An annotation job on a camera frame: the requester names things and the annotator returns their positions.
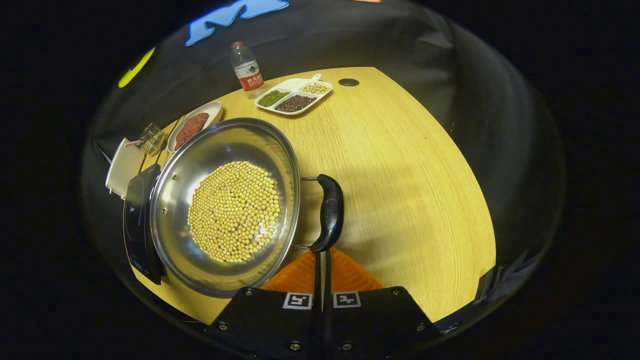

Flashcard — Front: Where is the clear plastic water bottle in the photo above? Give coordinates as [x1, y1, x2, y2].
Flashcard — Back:
[230, 41, 267, 99]

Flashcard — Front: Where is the pile of dark beans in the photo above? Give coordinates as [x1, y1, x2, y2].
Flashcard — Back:
[274, 95, 317, 113]

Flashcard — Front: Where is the round white plate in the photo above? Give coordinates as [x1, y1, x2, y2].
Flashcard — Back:
[166, 101, 224, 154]

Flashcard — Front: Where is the red meat slice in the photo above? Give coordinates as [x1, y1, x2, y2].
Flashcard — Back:
[174, 112, 210, 150]

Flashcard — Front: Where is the pile of soybeans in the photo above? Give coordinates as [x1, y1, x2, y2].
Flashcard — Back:
[187, 160, 281, 264]

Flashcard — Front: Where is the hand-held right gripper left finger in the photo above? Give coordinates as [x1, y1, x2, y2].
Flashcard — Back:
[205, 247, 323, 360]

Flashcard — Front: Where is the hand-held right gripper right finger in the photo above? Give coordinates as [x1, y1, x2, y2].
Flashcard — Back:
[322, 247, 441, 360]

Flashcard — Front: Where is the stainless steel pot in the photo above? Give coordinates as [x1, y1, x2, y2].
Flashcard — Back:
[149, 117, 346, 299]

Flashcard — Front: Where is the pile of green beans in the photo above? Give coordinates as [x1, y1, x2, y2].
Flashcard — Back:
[258, 90, 291, 108]

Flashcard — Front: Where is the white toaster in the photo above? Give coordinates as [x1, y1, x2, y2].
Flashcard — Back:
[105, 138, 146, 200]

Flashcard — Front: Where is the white divided dish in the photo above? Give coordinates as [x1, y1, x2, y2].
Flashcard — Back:
[254, 74, 334, 117]

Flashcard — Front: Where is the black induction cooktop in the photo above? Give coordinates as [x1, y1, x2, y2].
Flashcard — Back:
[122, 163, 166, 286]

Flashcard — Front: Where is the small metal wire basket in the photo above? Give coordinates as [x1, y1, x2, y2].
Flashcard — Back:
[125, 122, 166, 156]

